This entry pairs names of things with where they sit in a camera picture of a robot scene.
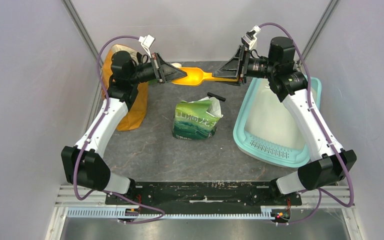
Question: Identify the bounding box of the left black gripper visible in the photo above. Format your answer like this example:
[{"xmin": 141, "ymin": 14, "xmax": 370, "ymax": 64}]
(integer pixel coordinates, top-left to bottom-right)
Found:
[{"xmin": 128, "ymin": 52, "xmax": 187, "ymax": 86}]

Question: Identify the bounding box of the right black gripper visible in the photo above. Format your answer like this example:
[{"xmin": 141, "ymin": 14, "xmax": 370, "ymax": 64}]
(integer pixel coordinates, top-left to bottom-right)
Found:
[{"xmin": 212, "ymin": 44, "xmax": 278, "ymax": 87}]

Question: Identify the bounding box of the yellow plastic scoop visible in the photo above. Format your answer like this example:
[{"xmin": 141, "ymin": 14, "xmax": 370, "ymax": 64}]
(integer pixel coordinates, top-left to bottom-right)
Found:
[{"xmin": 172, "ymin": 67, "xmax": 237, "ymax": 87}]

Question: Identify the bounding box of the black bag clip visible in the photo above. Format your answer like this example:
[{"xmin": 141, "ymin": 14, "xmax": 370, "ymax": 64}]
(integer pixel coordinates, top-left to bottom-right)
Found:
[{"xmin": 207, "ymin": 92, "xmax": 226, "ymax": 102}]

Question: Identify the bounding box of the green litter bag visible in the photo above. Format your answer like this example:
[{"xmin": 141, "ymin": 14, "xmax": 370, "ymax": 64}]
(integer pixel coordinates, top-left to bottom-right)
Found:
[{"xmin": 172, "ymin": 96, "xmax": 223, "ymax": 140}]

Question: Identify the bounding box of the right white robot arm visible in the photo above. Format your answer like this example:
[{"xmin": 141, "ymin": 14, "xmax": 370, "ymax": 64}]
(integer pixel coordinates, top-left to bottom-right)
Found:
[{"xmin": 212, "ymin": 36, "xmax": 357, "ymax": 205}]

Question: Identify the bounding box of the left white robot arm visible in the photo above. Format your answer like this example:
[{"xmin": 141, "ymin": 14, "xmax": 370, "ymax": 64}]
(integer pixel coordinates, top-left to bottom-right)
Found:
[{"xmin": 61, "ymin": 50, "xmax": 187, "ymax": 204}]

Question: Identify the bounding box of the teal litter box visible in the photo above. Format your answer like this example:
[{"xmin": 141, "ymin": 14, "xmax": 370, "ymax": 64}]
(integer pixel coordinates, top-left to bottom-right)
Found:
[{"xmin": 233, "ymin": 78, "xmax": 310, "ymax": 168}]

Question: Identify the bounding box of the white oval toy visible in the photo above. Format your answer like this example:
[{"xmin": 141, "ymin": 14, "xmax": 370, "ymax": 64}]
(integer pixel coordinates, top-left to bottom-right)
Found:
[{"xmin": 171, "ymin": 62, "xmax": 182, "ymax": 68}]

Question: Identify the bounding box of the brown paper grocery bag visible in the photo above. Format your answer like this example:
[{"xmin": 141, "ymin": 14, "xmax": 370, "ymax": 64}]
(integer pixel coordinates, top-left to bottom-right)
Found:
[{"xmin": 102, "ymin": 44, "xmax": 148, "ymax": 132}]

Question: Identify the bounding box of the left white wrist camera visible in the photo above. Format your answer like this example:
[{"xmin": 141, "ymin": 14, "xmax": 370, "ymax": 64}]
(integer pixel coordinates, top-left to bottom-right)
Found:
[{"xmin": 138, "ymin": 34, "xmax": 155, "ymax": 57}]

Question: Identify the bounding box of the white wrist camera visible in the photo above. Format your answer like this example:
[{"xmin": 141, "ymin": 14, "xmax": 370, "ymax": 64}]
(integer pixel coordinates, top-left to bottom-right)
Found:
[
  {"xmin": 241, "ymin": 25, "xmax": 261, "ymax": 51},
  {"xmin": 138, "ymin": 34, "xmax": 155, "ymax": 57}
]

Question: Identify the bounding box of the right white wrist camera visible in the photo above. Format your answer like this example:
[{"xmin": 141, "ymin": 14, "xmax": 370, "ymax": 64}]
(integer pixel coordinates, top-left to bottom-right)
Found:
[{"xmin": 241, "ymin": 25, "xmax": 261, "ymax": 51}]

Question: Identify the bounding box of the aluminium frame post right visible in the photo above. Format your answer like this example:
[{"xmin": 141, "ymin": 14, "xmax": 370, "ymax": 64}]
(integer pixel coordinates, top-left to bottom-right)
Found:
[{"xmin": 301, "ymin": 0, "xmax": 341, "ymax": 61}]

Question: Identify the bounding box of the aluminium frame post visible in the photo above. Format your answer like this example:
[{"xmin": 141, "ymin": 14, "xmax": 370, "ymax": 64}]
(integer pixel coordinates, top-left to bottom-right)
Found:
[
  {"xmin": 61, "ymin": 0, "xmax": 99, "ymax": 60},
  {"xmin": 301, "ymin": 0, "xmax": 341, "ymax": 61}
]

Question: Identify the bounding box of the aluminium frame post left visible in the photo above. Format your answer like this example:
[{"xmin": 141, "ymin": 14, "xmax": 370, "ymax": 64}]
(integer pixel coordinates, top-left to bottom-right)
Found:
[{"xmin": 61, "ymin": 0, "xmax": 99, "ymax": 60}]

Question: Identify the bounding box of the slotted cable duct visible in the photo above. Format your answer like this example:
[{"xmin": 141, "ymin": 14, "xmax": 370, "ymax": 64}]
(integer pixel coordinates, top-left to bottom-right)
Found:
[{"xmin": 65, "ymin": 206, "xmax": 273, "ymax": 220}]

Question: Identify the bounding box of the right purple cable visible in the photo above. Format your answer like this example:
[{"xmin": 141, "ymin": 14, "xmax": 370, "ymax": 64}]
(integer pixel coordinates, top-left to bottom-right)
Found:
[{"xmin": 258, "ymin": 22, "xmax": 355, "ymax": 226}]

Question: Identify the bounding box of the purple cable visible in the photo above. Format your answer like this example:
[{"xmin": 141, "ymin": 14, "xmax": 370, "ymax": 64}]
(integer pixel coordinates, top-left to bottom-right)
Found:
[
  {"xmin": 258, "ymin": 22, "xmax": 355, "ymax": 226},
  {"xmin": 72, "ymin": 35, "xmax": 167, "ymax": 225}
]

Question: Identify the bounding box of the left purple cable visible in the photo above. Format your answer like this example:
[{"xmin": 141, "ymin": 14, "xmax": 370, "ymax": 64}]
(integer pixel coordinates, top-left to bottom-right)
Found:
[{"xmin": 72, "ymin": 35, "xmax": 167, "ymax": 225}]

